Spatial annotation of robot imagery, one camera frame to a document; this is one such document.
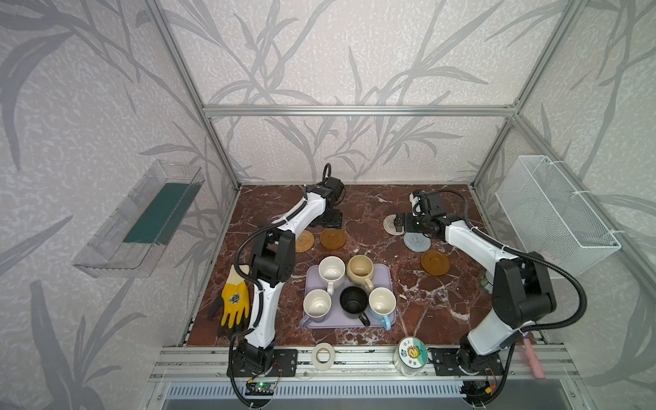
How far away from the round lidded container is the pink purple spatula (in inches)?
13.0

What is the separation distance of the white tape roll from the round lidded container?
202mm

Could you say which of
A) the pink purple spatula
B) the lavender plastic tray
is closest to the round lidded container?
the lavender plastic tray

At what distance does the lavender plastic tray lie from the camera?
2.52 ft

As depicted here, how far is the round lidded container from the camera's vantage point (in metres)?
0.68

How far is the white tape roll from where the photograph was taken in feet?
2.46

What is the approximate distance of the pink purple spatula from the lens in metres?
0.72
